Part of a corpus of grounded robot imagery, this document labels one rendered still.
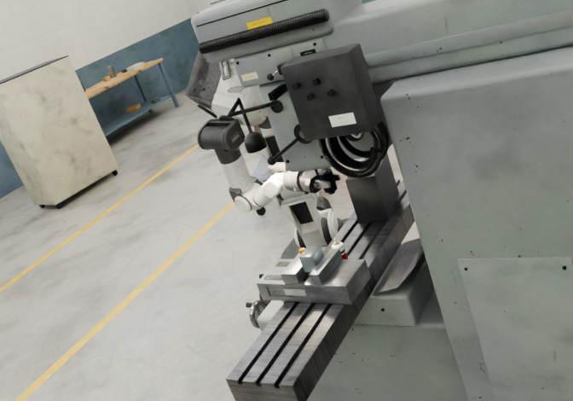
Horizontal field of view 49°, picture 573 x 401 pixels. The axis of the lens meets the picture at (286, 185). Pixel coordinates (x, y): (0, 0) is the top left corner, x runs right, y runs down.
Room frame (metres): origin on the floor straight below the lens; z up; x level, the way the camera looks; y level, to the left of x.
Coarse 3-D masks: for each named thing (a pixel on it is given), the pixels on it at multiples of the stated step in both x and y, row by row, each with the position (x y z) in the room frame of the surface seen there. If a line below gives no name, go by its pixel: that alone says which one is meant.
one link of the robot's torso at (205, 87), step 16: (208, 64) 2.49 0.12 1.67; (192, 80) 2.48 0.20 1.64; (208, 80) 2.45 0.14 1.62; (224, 80) 2.43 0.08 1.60; (192, 96) 2.45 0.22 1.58; (208, 96) 2.42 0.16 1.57; (224, 96) 2.40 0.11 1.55; (240, 96) 2.37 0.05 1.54; (256, 96) 2.38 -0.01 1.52; (208, 112) 2.44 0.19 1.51; (224, 112) 2.39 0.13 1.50; (256, 112) 2.37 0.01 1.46
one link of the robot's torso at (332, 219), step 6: (318, 210) 2.97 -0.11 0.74; (324, 210) 2.94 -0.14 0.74; (330, 210) 2.92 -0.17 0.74; (324, 216) 2.92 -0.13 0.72; (330, 216) 2.85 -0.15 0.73; (330, 222) 2.80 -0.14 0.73; (336, 222) 2.90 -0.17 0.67; (330, 228) 2.77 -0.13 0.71; (336, 228) 2.85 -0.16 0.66; (294, 234) 2.84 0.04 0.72; (330, 234) 2.76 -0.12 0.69; (336, 234) 2.80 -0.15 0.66
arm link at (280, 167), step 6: (276, 162) 2.20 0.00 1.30; (282, 162) 2.17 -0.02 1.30; (270, 168) 2.20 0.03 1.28; (276, 168) 2.18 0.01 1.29; (282, 168) 2.15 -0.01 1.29; (276, 174) 2.19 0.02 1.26; (282, 174) 2.17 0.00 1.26; (288, 174) 2.13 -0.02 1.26; (282, 180) 2.16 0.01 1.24; (288, 186) 2.12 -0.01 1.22
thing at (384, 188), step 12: (384, 168) 2.26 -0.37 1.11; (348, 180) 2.20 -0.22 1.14; (360, 180) 2.18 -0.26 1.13; (372, 180) 2.16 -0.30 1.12; (384, 180) 2.22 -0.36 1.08; (360, 192) 2.19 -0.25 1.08; (372, 192) 2.16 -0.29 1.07; (384, 192) 2.19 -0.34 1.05; (396, 192) 2.32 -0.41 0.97; (360, 204) 2.19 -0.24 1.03; (372, 204) 2.17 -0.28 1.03; (384, 204) 2.15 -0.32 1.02; (360, 216) 2.20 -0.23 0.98; (372, 216) 2.18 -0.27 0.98; (384, 216) 2.16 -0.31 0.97
